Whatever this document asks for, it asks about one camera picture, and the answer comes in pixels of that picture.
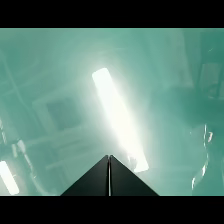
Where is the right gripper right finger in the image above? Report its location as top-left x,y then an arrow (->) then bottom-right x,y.
109,154 -> 160,197

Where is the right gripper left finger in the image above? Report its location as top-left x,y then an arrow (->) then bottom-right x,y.
60,154 -> 110,197

